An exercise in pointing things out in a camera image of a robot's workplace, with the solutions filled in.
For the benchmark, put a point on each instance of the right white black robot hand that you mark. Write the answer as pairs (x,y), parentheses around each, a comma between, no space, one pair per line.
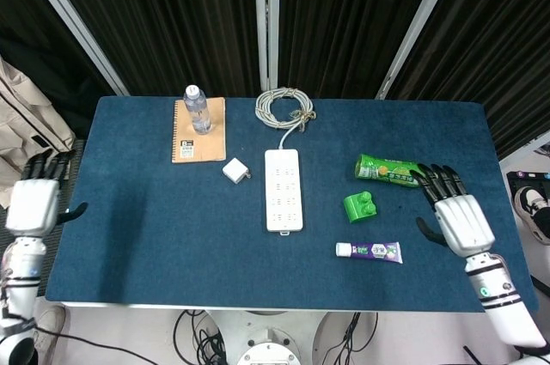
(462,223)

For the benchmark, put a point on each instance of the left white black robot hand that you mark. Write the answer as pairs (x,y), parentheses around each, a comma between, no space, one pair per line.
(32,208)

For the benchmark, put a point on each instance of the white power strip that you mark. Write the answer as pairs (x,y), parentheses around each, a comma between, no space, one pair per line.
(283,191)

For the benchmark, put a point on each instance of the white charger plug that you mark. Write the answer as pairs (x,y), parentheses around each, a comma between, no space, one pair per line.
(234,170)

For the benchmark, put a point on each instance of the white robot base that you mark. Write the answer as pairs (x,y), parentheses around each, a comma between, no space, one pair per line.
(268,339)

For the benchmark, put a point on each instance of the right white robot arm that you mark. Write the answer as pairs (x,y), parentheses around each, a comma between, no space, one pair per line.
(502,300)

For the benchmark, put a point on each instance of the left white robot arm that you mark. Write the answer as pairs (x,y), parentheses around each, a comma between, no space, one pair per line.
(17,296)

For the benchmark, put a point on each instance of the white black sneaker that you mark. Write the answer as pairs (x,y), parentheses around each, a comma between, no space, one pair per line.
(533,210)

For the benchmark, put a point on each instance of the black device with coloured buttons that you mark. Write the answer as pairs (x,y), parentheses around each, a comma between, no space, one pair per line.
(526,179)

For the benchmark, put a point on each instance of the beige jacket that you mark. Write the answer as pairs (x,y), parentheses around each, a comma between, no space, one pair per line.
(21,124)

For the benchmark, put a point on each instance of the purple white toothpaste tube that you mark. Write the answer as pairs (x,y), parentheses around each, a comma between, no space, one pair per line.
(374,251)

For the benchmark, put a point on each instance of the green tea bottle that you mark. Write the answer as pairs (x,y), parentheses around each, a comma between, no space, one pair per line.
(382,169)

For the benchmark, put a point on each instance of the green plastic block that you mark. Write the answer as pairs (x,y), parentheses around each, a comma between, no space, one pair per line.
(360,207)

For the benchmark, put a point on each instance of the plain white shoe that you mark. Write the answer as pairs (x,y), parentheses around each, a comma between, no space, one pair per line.
(50,328)

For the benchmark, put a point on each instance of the blue table mat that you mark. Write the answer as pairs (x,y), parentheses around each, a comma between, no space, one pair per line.
(172,232)

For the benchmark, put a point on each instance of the brown spiral notebook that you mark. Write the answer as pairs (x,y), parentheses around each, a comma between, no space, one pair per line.
(206,146)

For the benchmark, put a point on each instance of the dark pleated partition screen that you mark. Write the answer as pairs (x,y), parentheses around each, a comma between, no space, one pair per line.
(494,38)
(163,17)
(348,17)

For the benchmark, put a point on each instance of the clear water bottle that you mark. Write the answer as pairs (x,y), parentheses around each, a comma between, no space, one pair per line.
(197,113)

